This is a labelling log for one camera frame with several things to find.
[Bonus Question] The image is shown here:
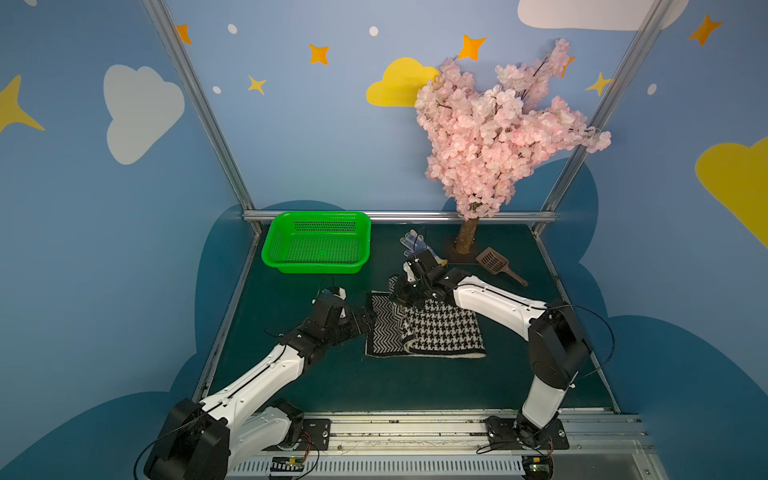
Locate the black white patterned scarf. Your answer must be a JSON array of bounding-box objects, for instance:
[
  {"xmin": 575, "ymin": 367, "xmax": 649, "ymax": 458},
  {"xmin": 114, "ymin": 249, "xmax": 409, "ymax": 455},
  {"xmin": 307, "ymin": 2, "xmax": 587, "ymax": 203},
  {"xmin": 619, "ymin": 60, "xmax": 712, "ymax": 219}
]
[{"xmin": 366, "ymin": 276, "xmax": 486, "ymax": 359}]

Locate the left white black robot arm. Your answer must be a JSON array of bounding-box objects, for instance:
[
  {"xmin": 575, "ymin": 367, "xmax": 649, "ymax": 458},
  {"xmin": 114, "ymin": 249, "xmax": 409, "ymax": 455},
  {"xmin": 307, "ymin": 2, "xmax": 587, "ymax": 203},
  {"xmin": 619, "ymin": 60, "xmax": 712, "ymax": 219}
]
[{"xmin": 133, "ymin": 287, "xmax": 373, "ymax": 479}]

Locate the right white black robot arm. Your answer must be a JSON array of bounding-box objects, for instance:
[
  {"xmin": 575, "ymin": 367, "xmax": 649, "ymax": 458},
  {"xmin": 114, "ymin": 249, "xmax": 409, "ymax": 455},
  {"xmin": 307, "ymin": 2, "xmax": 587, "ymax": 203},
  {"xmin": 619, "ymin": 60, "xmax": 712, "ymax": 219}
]
[{"xmin": 392, "ymin": 250, "xmax": 592, "ymax": 449}]

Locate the green plastic basket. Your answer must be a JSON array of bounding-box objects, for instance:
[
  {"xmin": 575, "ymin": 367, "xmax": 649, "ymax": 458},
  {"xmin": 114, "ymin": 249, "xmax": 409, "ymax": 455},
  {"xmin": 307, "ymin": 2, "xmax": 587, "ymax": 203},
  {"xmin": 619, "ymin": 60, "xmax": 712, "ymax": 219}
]
[{"xmin": 261, "ymin": 211, "xmax": 372, "ymax": 275}]

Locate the white blue work glove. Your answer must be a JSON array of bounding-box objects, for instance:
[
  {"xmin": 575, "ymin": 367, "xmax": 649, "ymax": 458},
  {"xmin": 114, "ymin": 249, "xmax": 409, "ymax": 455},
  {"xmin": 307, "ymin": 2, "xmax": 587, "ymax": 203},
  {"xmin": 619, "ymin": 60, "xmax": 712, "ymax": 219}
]
[{"xmin": 399, "ymin": 229, "xmax": 447, "ymax": 266}]

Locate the brown plastic slotted scoop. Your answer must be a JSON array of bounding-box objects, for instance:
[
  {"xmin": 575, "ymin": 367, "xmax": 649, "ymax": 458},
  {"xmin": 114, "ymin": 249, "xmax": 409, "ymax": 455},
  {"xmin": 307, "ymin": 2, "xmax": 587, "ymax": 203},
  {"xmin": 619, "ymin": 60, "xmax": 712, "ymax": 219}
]
[{"xmin": 476, "ymin": 247, "xmax": 529, "ymax": 287}]

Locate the pink artificial blossom tree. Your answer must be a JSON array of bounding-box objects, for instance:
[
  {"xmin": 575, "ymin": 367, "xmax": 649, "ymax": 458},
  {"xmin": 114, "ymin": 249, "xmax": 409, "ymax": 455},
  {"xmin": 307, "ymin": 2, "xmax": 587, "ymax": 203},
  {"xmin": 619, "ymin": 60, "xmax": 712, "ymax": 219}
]
[{"xmin": 415, "ymin": 39, "xmax": 611, "ymax": 258}]

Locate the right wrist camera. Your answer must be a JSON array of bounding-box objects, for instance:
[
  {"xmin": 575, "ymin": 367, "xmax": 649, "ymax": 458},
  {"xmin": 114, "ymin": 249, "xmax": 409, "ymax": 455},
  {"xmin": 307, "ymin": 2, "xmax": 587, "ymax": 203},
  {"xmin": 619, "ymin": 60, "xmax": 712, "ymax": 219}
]
[{"xmin": 403, "ymin": 261, "xmax": 417, "ymax": 284}]

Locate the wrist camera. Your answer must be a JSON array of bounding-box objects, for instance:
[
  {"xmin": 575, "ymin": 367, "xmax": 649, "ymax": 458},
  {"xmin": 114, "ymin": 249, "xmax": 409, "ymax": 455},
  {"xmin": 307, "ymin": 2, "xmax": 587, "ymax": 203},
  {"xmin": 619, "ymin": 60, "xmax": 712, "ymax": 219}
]
[
  {"xmin": 323, "ymin": 286, "xmax": 347, "ymax": 300},
  {"xmin": 403, "ymin": 261, "xmax": 417, "ymax": 284}
]

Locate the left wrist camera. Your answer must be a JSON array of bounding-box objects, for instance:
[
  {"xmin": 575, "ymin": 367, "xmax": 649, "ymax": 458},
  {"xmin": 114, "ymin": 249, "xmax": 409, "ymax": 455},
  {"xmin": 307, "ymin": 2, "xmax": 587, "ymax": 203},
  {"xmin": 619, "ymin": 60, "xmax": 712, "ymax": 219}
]
[{"xmin": 323, "ymin": 286, "xmax": 347, "ymax": 300}]

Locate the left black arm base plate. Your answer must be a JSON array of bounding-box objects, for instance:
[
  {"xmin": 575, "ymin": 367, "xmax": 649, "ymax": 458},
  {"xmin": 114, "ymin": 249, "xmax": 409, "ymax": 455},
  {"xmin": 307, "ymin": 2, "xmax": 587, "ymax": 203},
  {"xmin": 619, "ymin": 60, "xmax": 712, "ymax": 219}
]
[{"xmin": 265, "ymin": 418, "xmax": 332, "ymax": 451}]

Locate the aluminium back frame bar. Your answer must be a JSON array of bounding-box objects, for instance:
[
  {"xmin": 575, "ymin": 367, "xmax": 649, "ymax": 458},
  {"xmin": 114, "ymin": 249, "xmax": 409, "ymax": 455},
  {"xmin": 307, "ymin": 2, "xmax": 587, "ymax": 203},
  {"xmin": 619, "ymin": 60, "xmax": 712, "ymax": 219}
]
[{"xmin": 243, "ymin": 210, "xmax": 557, "ymax": 224}]

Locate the aluminium front rail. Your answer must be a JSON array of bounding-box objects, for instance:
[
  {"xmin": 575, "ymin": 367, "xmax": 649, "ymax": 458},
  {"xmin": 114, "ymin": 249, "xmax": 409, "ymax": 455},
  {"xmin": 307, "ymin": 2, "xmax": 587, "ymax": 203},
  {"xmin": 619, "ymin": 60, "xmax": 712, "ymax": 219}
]
[{"xmin": 226, "ymin": 409, "xmax": 666, "ymax": 479}]

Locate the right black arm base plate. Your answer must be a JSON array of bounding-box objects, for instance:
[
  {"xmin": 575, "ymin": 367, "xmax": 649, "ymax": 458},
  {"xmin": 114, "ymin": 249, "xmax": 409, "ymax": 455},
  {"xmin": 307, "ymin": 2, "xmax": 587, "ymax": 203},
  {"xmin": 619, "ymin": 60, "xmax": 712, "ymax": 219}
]
[{"xmin": 484, "ymin": 416, "xmax": 570, "ymax": 451}]

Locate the right aluminium frame post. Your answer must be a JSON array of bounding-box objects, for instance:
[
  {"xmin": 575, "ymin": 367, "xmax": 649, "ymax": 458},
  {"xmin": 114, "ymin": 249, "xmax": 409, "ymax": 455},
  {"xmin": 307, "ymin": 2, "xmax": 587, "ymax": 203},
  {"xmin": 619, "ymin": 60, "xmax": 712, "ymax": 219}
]
[{"xmin": 541, "ymin": 0, "xmax": 674, "ymax": 214}]

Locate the aluminium frame post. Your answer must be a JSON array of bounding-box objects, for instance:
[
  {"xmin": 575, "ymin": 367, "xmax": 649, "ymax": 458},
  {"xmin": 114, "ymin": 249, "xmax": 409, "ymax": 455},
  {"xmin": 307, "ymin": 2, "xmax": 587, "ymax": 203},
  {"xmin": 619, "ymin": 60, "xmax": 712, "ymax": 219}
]
[
  {"xmin": 541, "ymin": 0, "xmax": 674, "ymax": 214},
  {"xmin": 142, "ymin": 0, "xmax": 255, "ymax": 211}
]

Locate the left aluminium frame post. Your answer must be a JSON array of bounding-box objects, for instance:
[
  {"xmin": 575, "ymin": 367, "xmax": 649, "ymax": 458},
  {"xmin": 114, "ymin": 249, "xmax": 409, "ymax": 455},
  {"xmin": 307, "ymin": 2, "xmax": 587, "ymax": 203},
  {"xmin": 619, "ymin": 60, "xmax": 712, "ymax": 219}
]
[{"xmin": 142, "ymin": 0, "xmax": 255, "ymax": 211}]

